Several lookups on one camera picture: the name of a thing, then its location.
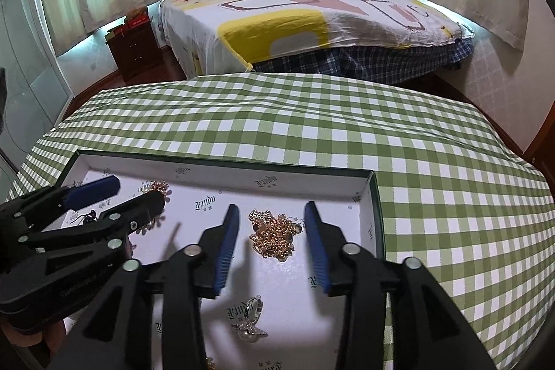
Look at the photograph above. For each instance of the gold pearl flower brooch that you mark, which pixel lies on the gold pearl flower brooch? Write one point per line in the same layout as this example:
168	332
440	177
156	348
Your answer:
158	188

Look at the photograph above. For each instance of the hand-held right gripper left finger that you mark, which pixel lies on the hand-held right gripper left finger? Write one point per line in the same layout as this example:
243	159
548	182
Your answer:
226	253

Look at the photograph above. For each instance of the bed with patterned cover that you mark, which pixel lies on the bed with patterned cover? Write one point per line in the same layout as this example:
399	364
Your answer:
303	6

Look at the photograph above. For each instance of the frosted glass sliding door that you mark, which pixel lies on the frosted glass sliding door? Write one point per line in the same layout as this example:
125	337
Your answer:
30	71

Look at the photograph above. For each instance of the red box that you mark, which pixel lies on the red box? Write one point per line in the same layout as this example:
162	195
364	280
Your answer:
136	22

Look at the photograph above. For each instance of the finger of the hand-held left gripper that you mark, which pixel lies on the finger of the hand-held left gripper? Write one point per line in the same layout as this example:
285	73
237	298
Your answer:
95	188
138	207

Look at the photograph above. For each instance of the wooden nightstand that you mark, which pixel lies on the wooden nightstand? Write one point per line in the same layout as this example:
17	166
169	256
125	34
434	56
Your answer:
134	49

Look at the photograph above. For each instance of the brown plush toy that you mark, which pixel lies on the brown plush toy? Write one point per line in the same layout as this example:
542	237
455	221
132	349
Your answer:
136	12

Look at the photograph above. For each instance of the wooden door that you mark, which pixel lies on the wooden door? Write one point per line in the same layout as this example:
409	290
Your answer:
542	153

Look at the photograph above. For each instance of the dark green cardboard box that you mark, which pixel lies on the dark green cardboard box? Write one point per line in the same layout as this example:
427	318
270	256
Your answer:
269	287

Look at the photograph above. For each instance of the blue plaid bed sheet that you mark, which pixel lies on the blue plaid bed sheet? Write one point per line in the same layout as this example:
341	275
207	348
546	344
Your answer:
347	62

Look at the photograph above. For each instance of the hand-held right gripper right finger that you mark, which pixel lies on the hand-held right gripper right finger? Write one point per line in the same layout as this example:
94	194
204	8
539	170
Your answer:
318	253

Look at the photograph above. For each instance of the green checked tablecloth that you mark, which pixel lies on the green checked tablecloth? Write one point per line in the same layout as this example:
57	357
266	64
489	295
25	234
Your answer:
303	127

